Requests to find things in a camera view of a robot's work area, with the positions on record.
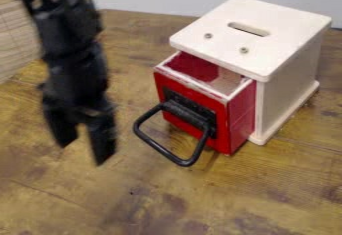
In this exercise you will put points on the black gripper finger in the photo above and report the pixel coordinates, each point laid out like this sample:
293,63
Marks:
101,132

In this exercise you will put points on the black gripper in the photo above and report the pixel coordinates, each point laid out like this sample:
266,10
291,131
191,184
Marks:
73,91

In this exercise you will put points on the red drawer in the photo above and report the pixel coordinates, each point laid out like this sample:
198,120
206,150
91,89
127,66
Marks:
187,78

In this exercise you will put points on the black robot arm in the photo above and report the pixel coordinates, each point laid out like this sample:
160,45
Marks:
73,97

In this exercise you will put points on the white wooden box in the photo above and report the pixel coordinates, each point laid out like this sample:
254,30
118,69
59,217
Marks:
268,43

